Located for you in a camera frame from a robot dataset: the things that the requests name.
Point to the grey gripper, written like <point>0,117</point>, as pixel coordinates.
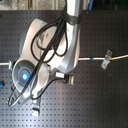
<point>67,78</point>

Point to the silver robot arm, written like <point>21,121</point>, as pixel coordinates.
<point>48,45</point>

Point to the grey metal cable clip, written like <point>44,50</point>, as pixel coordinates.
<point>107,59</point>

